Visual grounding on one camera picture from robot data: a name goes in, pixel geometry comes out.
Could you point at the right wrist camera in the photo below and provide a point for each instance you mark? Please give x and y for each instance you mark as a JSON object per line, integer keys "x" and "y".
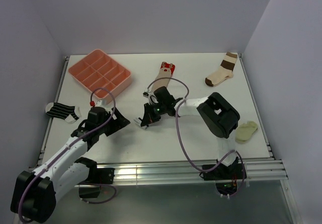
{"x": 150, "y": 96}

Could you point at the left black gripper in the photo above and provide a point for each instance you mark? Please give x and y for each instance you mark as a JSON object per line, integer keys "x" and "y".
{"x": 119, "y": 122}

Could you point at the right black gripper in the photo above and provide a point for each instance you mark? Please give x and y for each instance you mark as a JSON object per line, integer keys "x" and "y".
{"x": 148, "y": 116}

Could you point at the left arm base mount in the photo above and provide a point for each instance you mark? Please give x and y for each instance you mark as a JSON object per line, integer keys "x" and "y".
{"x": 98, "y": 187}

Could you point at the beige reindeer sock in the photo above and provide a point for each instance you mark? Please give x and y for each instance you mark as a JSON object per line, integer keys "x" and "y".
{"x": 165, "y": 73}

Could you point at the black white striped ankle sock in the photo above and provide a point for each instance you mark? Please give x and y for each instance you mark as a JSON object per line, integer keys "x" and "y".
{"x": 69, "y": 114}

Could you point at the aluminium table front rail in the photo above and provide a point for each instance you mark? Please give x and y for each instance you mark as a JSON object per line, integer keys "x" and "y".
{"x": 162, "y": 173}

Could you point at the pale green ankle sock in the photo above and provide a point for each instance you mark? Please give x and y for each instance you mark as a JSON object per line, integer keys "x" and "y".
{"x": 245, "y": 131}

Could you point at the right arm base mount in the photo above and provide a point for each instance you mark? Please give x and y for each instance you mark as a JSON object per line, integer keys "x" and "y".
{"x": 228, "y": 180}

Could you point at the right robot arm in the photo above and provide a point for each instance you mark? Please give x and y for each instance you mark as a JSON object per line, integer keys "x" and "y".
{"x": 218, "y": 115}

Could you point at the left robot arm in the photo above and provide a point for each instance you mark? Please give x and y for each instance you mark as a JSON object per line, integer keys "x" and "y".
{"x": 36, "y": 193}

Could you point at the cream brown striped sock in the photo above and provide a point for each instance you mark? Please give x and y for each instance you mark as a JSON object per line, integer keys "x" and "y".
{"x": 224, "y": 71}

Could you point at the pink compartment organizer tray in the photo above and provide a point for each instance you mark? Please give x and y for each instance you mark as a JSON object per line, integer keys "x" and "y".
{"x": 98, "y": 70}

